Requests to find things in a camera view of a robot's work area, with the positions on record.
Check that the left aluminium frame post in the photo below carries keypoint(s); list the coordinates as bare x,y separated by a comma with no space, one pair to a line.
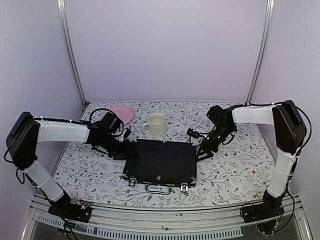
62,13

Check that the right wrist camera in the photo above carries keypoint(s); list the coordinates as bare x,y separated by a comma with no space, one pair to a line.
195,134

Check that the front aluminium rail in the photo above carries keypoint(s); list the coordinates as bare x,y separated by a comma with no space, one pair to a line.
112,222

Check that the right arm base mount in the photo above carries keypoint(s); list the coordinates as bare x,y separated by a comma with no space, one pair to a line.
271,207

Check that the right aluminium frame post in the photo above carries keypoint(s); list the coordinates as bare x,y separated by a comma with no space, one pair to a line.
270,4

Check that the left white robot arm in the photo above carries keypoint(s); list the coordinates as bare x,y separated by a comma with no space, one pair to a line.
28,133

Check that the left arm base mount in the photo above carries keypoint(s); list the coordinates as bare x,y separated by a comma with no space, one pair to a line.
65,209

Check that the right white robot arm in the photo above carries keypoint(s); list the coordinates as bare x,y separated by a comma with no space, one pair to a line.
291,136

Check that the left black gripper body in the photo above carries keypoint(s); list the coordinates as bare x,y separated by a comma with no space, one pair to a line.
114,148

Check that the floral table mat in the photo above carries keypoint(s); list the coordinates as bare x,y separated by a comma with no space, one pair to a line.
239,172

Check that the pink plate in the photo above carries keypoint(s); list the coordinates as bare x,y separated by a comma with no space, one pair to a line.
125,113

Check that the black poker set case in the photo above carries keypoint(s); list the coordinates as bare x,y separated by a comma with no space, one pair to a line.
158,163

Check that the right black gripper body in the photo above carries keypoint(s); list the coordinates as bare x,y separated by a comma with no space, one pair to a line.
224,133

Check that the cream ribbed cup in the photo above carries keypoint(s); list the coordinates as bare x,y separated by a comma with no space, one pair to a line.
155,125

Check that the aluminium frame post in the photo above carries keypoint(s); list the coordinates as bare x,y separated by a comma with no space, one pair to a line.
62,13
270,4

